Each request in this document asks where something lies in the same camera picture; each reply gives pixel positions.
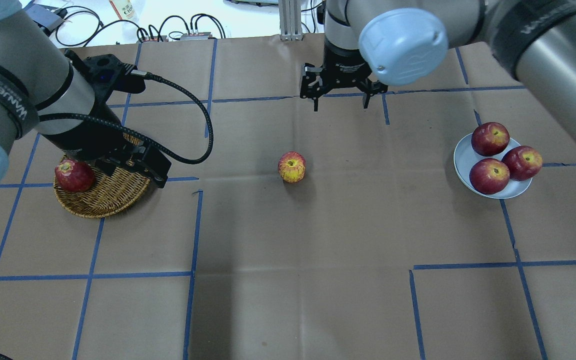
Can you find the dark red apple in basket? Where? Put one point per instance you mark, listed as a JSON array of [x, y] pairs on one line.
[[74, 176]]

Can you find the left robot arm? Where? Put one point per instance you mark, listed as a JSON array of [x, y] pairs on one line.
[[64, 98]]

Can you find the aluminium frame post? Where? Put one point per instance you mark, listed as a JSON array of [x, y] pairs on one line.
[[290, 27]]

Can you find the plastic bottle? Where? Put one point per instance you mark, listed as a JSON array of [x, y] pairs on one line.
[[124, 9]]

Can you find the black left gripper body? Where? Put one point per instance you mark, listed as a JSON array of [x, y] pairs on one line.
[[89, 134]]

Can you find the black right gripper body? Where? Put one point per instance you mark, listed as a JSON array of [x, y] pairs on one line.
[[342, 70]]

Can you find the red apple on plate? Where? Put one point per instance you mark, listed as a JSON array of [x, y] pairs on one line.
[[489, 176], [524, 162], [490, 139]]

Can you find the yellow-red apple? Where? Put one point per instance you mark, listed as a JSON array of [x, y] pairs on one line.
[[292, 167]]

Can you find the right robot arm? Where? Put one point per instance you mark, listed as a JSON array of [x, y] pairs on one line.
[[374, 44]]

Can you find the woven wicker basket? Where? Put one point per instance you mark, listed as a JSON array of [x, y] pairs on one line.
[[110, 195]]

